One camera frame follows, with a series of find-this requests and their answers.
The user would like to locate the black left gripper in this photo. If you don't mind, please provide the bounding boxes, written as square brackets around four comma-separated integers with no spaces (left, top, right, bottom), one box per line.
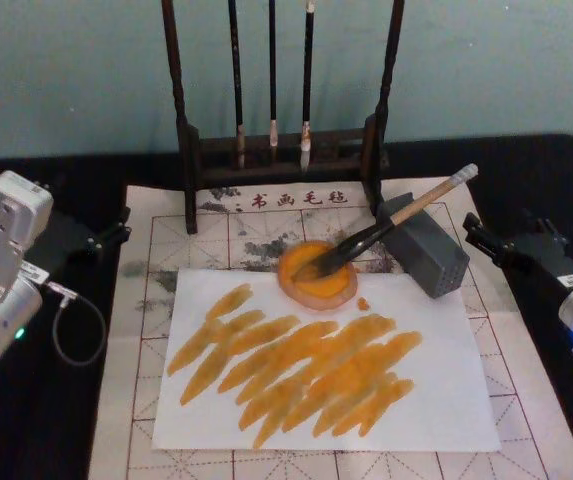
[24,209,133,275]

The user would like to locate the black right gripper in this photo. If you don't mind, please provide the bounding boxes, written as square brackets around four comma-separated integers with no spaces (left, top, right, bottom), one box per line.
[462,211,573,289]

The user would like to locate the white gridded calligraphy felt mat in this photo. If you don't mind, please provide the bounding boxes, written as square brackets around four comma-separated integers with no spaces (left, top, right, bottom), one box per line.
[88,177,573,480]

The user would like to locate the grey rectangular block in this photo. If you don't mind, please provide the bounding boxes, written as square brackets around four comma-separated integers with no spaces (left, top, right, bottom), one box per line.
[376,192,472,300]

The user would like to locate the dark wooden brush rack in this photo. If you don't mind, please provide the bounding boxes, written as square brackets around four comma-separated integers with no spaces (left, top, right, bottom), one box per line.
[160,0,408,236]

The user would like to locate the white paper with orange strokes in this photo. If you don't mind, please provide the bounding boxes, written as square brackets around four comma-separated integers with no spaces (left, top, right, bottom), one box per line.
[151,267,503,454]

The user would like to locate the round orange paint dish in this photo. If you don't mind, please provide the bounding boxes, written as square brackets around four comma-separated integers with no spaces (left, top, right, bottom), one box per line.
[276,239,360,313]

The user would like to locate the black table cloth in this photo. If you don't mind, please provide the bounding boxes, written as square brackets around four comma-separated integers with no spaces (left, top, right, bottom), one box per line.
[0,132,573,480]

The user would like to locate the hanging brush with brown tip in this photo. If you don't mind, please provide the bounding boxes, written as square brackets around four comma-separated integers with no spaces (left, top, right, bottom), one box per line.
[226,0,248,169]

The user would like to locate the thin hanging brush white tip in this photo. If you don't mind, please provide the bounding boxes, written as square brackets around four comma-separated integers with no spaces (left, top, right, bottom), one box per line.
[267,0,280,148]

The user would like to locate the hanging brush with white top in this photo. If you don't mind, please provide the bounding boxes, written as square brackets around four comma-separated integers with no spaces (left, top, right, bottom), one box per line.
[299,0,317,172]

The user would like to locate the thin dark wrist cable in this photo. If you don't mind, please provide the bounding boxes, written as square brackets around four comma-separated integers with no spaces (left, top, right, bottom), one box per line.
[45,281,109,367]

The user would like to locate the large brush with wooden handle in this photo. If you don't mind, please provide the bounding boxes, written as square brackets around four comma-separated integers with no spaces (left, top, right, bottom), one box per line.
[290,163,480,281]

